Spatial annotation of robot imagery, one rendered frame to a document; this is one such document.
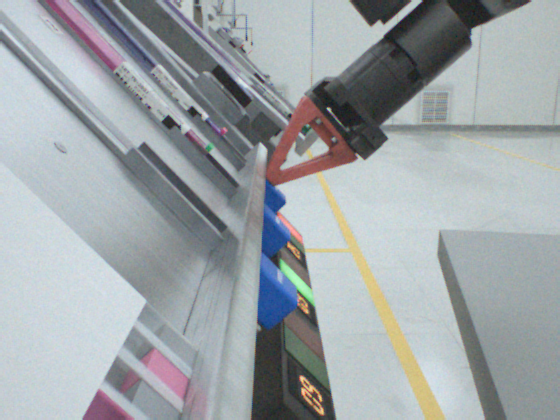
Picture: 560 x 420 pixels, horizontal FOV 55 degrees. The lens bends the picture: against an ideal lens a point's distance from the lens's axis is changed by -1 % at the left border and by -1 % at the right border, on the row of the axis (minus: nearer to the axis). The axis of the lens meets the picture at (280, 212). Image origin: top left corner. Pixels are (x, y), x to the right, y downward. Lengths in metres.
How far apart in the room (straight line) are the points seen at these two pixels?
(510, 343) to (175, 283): 0.32
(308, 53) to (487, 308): 7.55
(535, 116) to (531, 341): 8.45
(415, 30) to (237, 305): 0.34
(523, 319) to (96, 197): 0.39
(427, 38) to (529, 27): 8.34
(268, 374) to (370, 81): 0.27
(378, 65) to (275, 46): 7.53
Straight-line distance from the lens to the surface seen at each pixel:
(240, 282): 0.19
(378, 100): 0.46
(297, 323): 0.33
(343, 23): 8.06
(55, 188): 0.19
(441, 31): 0.47
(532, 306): 0.54
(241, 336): 0.15
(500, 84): 8.63
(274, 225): 0.37
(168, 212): 0.25
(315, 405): 0.27
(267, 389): 0.26
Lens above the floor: 0.80
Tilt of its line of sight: 14 degrees down
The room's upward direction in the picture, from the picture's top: straight up
